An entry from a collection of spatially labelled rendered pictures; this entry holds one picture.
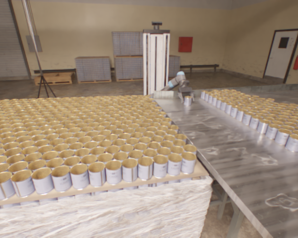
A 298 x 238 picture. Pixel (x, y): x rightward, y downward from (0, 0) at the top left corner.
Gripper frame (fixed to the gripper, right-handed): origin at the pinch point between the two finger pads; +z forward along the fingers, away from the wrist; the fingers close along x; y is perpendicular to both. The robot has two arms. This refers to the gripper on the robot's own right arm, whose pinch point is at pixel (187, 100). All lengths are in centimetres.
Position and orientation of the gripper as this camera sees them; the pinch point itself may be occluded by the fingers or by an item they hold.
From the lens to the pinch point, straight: 171.0
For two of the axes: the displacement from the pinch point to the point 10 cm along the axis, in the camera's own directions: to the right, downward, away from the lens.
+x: -9.7, 0.9, -2.1
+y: -1.6, 3.6, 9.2
